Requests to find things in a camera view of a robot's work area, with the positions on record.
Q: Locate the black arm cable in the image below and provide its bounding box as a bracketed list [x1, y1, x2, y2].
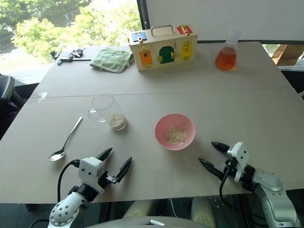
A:
[57, 160, 81, 203]
[219, 161, 240, 211]

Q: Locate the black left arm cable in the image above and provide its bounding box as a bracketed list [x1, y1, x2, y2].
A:
[57, 160, 81, 203]

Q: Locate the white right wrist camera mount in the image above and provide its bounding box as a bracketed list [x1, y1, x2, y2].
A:
[227, 142, 250, 182]

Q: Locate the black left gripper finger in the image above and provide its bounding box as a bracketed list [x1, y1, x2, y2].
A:
[115, 156, 133, 184]
[96, 147, 113, 162]

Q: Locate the clear glass mug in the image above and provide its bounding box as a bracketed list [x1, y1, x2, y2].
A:
[87, 93, 129, 131]

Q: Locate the pink bowl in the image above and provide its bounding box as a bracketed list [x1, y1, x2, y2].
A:
[154, 113, 196, 151]

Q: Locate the cardboard box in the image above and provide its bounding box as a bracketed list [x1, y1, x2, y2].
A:
[271, 44, 304, 67]

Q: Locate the black metal clamp tool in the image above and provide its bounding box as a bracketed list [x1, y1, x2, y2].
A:
[50, 47, 92, 66]

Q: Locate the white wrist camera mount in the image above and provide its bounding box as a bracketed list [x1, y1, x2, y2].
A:
[227, 142, 250, 182]
[78, 157, 105, 185]

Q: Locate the glass flask with orange liquid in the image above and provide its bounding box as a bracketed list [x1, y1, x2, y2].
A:
[215, 30, 242, 71]

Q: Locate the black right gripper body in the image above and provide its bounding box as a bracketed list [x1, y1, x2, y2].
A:
[222, 153, 238, 181]

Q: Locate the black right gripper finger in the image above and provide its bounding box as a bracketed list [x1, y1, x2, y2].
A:
[210, 141, 231, 154]
[198, 157, 225, 179]

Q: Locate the wooden lock box with doors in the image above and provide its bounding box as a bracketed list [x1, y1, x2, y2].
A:
[129, 24, 199, 72]

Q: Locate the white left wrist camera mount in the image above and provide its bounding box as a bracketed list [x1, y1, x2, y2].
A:
[78, 157, 105, 185]

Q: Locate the silver metal spoon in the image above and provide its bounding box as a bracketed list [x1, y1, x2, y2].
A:
[47, 116, 84, 162]

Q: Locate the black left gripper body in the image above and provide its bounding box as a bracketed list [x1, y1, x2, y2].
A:
[97, 168, 119, 189]

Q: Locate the green striped cloth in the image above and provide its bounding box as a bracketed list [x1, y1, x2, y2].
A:
[89, 47, 134, 74]

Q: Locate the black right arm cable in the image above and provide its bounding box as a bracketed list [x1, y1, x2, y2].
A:
[219, 161, 240, 211]

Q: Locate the black office chair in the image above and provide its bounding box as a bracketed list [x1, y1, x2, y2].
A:
[0, 73, 27, 141]

